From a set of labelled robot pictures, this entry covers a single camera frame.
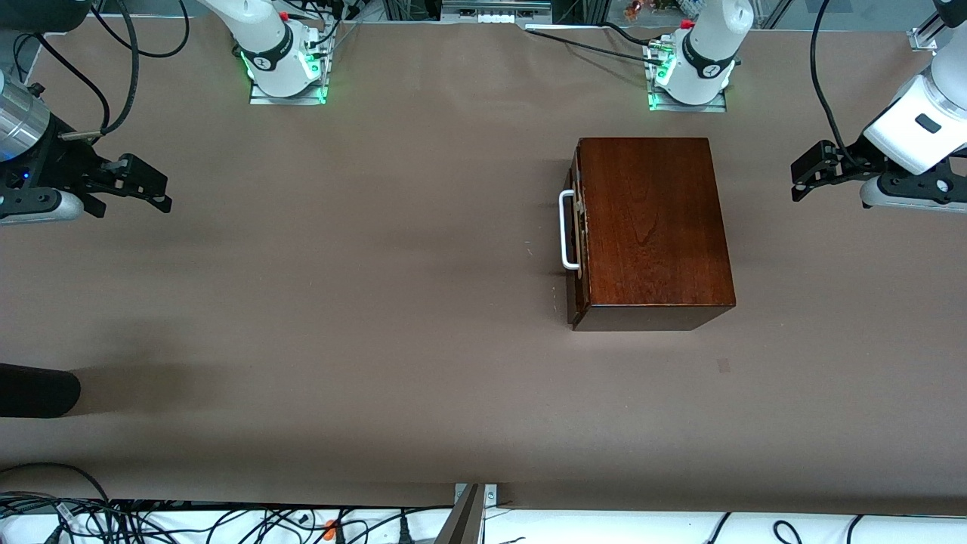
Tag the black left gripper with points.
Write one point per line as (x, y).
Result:
(852, 161)

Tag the dark metal strut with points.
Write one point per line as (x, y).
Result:
(461, 525)

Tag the aluminium profile corner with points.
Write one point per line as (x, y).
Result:
(925, 36)

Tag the silver metal bracket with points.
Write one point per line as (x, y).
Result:
(491, 495)

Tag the black cylindrical pole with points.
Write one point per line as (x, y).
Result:
(38, 389)

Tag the dark wooden drawer cabinet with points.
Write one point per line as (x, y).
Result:
(657, 227)

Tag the grey power strip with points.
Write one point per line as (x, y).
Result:
(495, 16)

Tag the orange connector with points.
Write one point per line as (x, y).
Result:
(330, 529)

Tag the black plug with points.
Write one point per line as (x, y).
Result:
(404, 530)

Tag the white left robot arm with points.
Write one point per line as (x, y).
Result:
(710, 45)

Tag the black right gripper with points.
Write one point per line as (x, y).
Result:
(54, 160)

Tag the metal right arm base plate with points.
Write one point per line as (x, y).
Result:
(291, 100)

